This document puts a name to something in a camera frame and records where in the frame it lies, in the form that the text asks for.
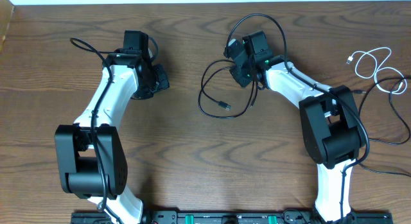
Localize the white USB cable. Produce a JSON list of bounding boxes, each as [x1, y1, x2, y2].
[[345, 47, 408, 96]]

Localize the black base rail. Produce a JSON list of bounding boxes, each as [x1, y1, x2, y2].
[[69, 209, 394, 224]]

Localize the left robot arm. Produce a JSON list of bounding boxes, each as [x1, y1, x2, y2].
[[55, 30, 170, 223]]

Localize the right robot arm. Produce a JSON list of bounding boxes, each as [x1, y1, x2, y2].
[[224, 31, 368, 223]]

